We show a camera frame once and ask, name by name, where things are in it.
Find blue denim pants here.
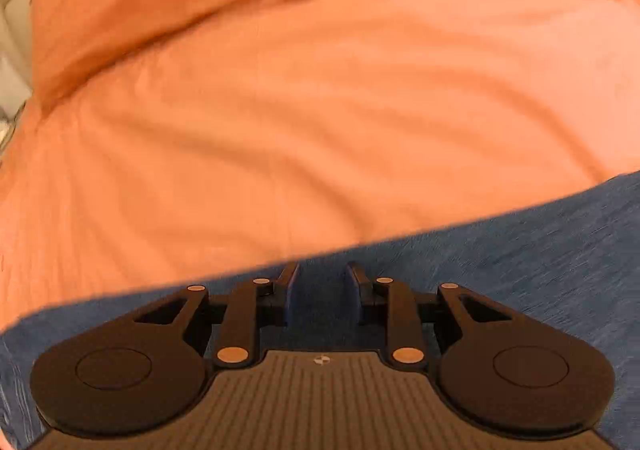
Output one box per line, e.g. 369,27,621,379
0,172,640,450

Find orange bed sheet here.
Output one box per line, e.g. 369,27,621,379
0,0,640,331

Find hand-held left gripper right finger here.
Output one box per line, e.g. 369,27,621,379
344,261,513,367

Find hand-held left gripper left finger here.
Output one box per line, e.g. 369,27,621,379
132,261,301,367

